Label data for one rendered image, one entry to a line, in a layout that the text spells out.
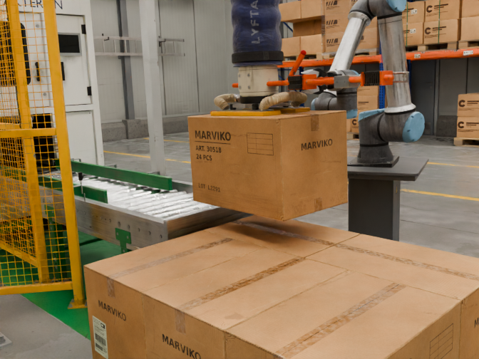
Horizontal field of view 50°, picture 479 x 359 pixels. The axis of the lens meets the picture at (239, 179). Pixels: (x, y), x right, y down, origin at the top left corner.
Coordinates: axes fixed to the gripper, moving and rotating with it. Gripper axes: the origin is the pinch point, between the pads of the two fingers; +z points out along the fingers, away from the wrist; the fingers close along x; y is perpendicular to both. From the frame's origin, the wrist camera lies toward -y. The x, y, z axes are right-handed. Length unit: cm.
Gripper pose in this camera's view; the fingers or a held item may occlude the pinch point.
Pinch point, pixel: (306, 82)
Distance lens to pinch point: 212.1
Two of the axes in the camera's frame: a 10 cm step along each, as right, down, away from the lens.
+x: -0.4, -9.8, -1.9
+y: -7.0, -1.1, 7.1
